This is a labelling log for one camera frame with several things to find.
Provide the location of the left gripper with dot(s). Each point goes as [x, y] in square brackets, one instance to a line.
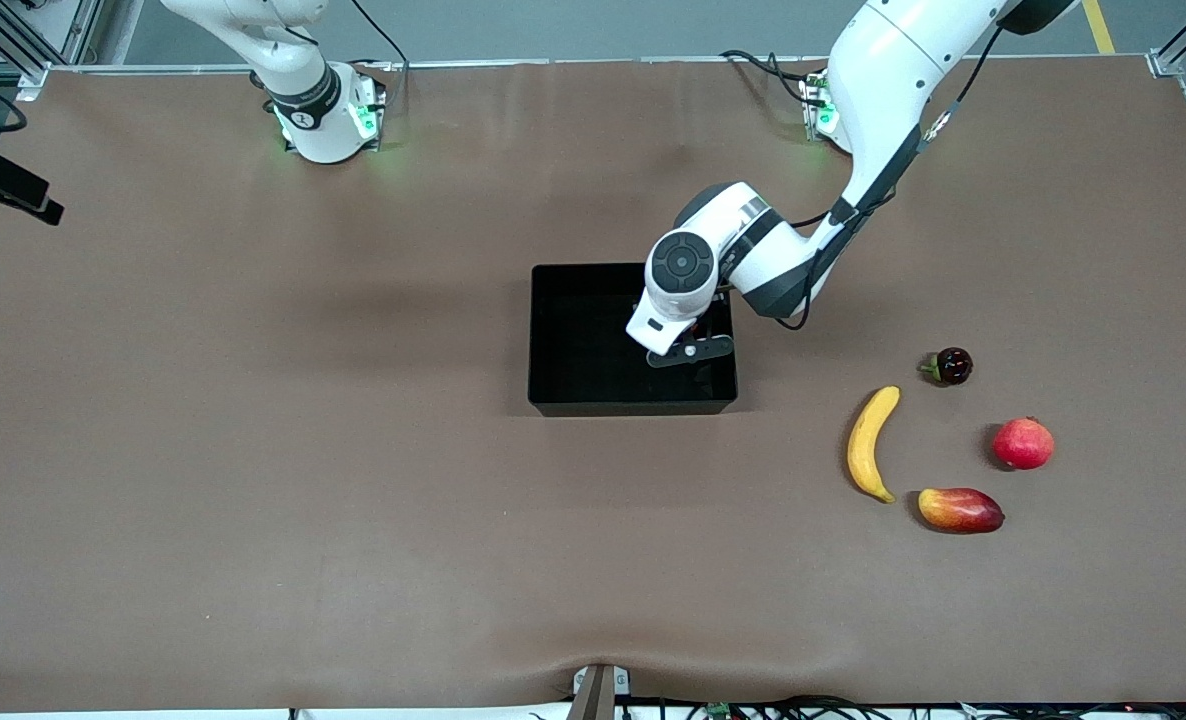
[718, 320]

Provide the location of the black plastic box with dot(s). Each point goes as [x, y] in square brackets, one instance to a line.
[583, 350]

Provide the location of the yellow banana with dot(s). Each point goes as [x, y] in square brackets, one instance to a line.
[861, 450]

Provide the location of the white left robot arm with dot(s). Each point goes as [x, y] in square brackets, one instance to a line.
[883, 80]

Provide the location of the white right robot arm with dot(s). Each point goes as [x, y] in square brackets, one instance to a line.
[313, 120]

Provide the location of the dark purple mangosteen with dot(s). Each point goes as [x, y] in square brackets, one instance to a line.
[953, 366]

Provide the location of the red yellow mango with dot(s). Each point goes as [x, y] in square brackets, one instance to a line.
[958, 512]

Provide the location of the red pomegranate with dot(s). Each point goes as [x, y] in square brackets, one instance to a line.
[1023, 445]

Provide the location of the metal table clamp bracket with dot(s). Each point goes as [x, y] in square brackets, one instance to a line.
[598, 695]

